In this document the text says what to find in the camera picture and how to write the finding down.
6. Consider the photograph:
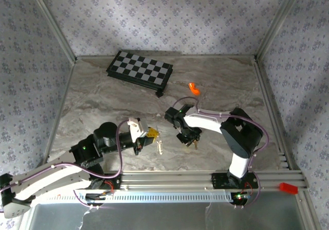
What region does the white torn tape strip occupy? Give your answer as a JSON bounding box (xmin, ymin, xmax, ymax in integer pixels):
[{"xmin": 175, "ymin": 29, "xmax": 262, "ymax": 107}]
[{"xmin": 76, "ymin": 206, "xmax": 91, "ymax": 230}]

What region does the folded black chessboard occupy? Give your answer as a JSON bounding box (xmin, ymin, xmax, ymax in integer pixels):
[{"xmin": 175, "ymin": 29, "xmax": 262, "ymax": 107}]
[{"xmin": 106, "ymin": 50, "xmax": 174, "ymax": 98}]

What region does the red plastic key fob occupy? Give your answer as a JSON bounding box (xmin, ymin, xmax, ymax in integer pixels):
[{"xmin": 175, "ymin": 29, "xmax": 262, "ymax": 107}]
[{"xmin": 188, "ymin": 82, "xmax": 202, "ymax": 96}]

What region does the white slotted cable duct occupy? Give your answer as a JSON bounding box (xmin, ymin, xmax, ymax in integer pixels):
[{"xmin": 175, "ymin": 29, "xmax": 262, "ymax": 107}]
[{"xmin": 33, "ymin": 190, "xmax": 233, "ymax": 205}]

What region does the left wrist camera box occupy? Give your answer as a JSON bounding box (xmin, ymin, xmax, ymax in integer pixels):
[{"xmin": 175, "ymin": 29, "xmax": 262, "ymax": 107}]
[{"xmin": 127, "ymin": 117, "xmax": 150, "ymax": 139}]

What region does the aluminium frame post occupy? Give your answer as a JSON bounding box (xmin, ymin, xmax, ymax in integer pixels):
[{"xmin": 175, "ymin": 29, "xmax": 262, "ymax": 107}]
[
  {"xmin": 25, "ymin": 0, "xmax": 78, "ymax": 63},
  {"xmin": 255, "ymin": 0, "xmax": 304, "ymax": 60}
]

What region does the aluminium table edge rail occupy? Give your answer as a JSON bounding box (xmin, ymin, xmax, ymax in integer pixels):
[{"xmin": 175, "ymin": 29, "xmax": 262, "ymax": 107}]
[
  {"xmin": 252, "ymin": 56, "xmax": 294, "ymax": 169},
  {"xmin": 42, "ymin": 59, "xmax": 78, "ymax": 164}
]

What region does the silver keyring with chain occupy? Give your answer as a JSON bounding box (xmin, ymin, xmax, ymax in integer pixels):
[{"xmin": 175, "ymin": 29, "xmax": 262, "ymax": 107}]
[{"xmin": 155, "ymin": 131, "xmax": 165, "ymax": 155}]

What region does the grey metal sheet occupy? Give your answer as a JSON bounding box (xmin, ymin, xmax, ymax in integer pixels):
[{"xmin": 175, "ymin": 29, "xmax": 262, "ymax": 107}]
[{"xmin": 25, "ymin": 203, "xmax": 309, "ymax": 230}]

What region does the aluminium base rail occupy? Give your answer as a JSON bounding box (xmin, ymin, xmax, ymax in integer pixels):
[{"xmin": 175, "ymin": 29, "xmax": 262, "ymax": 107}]
[{"xmin": 102, "ymin": 151, "xmax": 309, "ymax": 192}]

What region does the red plastic block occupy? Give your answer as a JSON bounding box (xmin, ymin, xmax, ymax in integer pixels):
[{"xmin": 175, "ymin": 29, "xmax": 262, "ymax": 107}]
[{"xmin": 279, "ymin": 182, "xmax": 299, "ymax": 195}]

